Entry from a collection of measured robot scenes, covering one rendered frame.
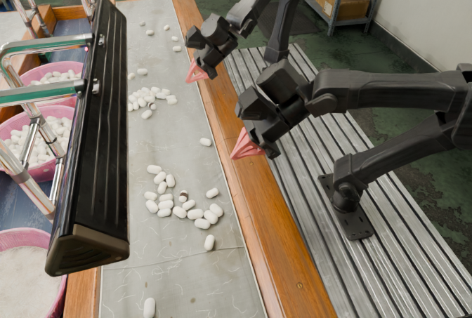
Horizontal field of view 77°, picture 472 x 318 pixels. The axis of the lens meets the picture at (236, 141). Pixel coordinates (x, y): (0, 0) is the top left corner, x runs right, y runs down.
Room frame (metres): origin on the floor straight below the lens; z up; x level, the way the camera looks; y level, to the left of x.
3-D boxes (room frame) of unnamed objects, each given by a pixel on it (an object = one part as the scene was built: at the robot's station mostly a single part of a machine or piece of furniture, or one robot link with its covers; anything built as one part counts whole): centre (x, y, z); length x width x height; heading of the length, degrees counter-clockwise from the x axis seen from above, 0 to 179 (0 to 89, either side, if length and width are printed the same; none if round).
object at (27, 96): (0.41, 0.31, 0.90); 0.20 x 0.19 x 0.45; 15
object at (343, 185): (0.44, -0.28, 0.77); 0.09 x 0.06 x 0.06; 165
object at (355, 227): (0.44, -0.29, 0.71); 0.20 x 0.07 x 0.08; 12
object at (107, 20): (0.42, 0.23, 1.08); 0.62 x 0.08 x 0.07; 15
